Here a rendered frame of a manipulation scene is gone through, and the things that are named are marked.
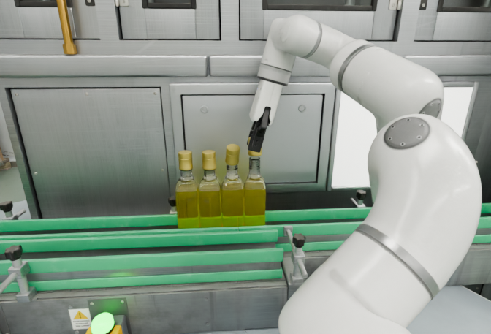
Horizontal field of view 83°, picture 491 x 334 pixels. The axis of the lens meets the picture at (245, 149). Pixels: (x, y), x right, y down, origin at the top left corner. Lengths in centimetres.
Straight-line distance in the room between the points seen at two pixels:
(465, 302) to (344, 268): 78
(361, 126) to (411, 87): 51
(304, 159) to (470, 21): 62
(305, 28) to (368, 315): 46
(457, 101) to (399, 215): 79
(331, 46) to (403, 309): 47
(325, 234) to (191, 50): 62
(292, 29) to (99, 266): 64
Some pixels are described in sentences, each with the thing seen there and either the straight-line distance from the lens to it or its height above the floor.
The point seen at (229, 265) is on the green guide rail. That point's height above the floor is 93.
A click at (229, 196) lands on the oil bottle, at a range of 72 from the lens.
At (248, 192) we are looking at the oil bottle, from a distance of 72.
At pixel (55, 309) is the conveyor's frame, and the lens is 83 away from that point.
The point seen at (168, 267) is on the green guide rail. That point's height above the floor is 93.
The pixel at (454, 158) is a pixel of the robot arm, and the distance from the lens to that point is 31.
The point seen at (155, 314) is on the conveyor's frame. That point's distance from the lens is 78.
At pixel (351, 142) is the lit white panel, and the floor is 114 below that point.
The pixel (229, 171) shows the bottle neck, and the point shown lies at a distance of 71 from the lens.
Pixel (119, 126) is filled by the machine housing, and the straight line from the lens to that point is 91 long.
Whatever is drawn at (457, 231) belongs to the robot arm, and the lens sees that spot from 31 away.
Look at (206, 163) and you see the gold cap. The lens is 70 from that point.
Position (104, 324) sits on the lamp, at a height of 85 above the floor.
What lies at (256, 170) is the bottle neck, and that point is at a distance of 71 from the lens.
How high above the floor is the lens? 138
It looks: 18 degrees down
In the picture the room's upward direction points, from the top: straight up
